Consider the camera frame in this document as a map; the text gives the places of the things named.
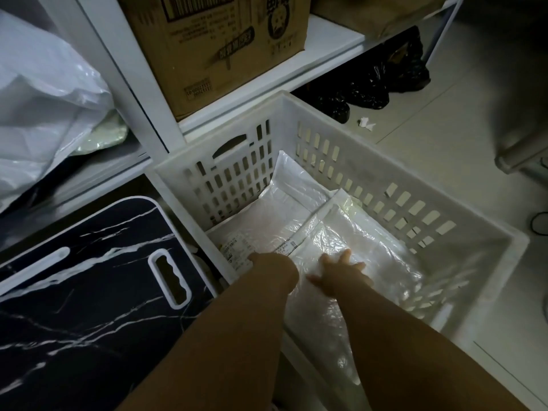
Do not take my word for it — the person's left hand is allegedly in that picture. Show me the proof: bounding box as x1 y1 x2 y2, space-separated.
248 251 299 297

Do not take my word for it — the person's right hand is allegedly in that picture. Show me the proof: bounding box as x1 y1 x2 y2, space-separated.
306 249 374 298

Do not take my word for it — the labelled white plastic-wrapped package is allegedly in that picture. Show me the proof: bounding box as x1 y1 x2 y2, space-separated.
206 200 364 398

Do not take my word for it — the person's left forearm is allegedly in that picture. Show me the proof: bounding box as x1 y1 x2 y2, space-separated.
115 276 297 411

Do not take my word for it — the person's right forearm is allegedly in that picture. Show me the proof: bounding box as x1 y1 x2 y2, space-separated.
332 283 531 411

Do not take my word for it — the white slotted plastic basket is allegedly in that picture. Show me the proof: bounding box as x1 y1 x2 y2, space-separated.
148 90 531 411

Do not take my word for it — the black plastic bag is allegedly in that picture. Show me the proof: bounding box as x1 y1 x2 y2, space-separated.
293 53 391 124
382 26 431 94

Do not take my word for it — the grey furniture base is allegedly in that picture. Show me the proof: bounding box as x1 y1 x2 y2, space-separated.
495 124 548 177

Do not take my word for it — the black marble folding table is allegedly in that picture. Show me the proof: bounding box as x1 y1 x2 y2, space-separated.
0 196 220 411

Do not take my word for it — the plain brown cardboard box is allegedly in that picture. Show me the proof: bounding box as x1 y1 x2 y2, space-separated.
310 0 448 40

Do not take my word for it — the printed brown cardboard box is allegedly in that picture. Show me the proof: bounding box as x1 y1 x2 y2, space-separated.
116 0 313 123

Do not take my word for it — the pale green packet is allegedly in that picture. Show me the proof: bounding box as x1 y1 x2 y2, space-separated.
70 110 129 157

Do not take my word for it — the white metal shelf rack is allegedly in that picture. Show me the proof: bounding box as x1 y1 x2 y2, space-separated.
0 0 467 253

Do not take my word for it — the large white plastic bag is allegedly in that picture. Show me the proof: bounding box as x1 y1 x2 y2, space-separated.
0 8 114 215

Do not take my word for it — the black cable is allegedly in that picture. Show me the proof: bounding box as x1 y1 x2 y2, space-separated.
529 211 548 237

